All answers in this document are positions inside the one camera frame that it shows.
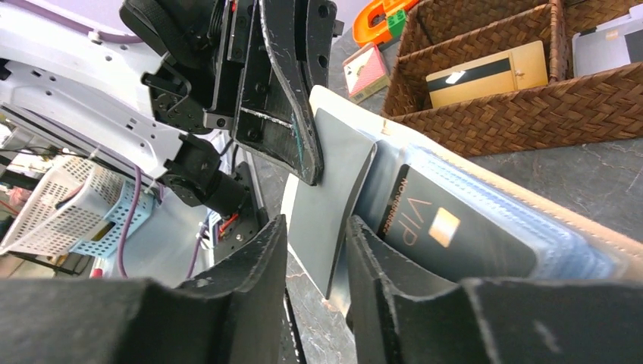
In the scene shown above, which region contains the light blue plastic basket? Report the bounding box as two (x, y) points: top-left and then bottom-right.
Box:
(69, 182), (156, 259)

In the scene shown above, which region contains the white plastic basket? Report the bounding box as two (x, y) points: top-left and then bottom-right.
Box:
(1, 156), (124, 256)

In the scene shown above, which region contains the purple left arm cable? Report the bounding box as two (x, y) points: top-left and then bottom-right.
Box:
(0, 0), (212, 281)

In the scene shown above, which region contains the small green brick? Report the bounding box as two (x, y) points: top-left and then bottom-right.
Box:
(387, 8), (407, 38)

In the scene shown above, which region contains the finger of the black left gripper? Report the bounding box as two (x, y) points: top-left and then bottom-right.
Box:
(234, 1), (324, 186)

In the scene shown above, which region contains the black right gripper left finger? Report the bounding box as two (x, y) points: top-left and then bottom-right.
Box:
(1, 215), (287, 363)

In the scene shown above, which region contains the silver white card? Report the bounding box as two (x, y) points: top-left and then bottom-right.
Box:
(572, 13), (642, 77)

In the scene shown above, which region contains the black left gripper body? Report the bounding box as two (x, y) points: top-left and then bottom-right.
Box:
(141, 1), (343, 135)

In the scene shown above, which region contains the woven wicker divided basket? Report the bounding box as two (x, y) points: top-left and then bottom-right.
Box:
(382, 1), (642, 157)

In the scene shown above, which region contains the pink triangle picture card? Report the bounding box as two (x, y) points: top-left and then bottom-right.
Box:
(342, 42), (390, 104)

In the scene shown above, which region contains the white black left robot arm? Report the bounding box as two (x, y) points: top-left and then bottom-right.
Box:
(1, 1), (342, 215)

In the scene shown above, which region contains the gold card magnetic stripe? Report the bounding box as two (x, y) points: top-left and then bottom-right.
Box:
(425, 40), (548, 108)

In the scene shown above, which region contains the orange plastic letter toy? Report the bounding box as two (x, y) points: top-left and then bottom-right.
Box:
(353, 0), (419, 47)

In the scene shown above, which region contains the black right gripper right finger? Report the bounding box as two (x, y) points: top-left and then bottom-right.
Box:
(346, 216), (642, 363)

